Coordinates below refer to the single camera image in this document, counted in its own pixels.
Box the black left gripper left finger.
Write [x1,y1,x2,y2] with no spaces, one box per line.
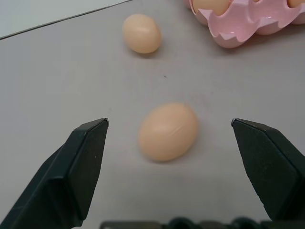
[0,117,110,229]

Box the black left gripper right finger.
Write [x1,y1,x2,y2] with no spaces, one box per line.
[231,118,305,222]

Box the beige egg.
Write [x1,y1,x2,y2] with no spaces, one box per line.
[138,102,199,163]
[192,0,230,14]
[122,13,162,54]
[287,0,305,8]

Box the pink egg carton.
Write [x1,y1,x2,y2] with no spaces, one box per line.
[183,0,305,49]

